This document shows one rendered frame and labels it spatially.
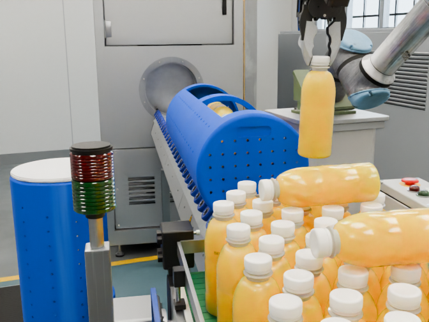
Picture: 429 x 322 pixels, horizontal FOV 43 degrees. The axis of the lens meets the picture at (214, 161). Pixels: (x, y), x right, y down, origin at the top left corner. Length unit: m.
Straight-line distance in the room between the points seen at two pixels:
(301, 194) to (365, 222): 0.26
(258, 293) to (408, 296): 0.20
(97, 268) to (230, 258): 0.21
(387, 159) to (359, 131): 1.56
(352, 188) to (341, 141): 0.84
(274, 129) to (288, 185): 0.38
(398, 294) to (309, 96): 0.57
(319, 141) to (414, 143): 2.06
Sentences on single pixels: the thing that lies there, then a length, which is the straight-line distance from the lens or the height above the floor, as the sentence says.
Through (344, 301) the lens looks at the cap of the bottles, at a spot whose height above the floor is 1.11.
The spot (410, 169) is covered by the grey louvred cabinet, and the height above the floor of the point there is 0.67.
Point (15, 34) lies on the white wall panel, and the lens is 6.41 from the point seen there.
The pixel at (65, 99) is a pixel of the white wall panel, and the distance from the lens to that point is 6.46.
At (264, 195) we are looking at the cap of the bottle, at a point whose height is 1.14.
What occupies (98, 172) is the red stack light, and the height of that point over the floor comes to 1.22.
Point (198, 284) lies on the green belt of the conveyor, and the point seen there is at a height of 0.90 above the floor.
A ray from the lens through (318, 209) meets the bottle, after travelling 1.17.
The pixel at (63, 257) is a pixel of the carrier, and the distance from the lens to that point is 1.63.
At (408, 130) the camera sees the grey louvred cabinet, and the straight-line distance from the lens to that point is 3.24.
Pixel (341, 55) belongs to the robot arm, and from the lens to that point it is 1.77.
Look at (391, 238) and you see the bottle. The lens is 0.73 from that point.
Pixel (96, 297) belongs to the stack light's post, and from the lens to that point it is 0.89.
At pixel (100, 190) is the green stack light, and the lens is 0.81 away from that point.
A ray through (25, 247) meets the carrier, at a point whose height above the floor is 0.83.
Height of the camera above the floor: 1.41
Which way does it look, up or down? 13 degrees down
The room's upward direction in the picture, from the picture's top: 1 degrees counter-clockwise
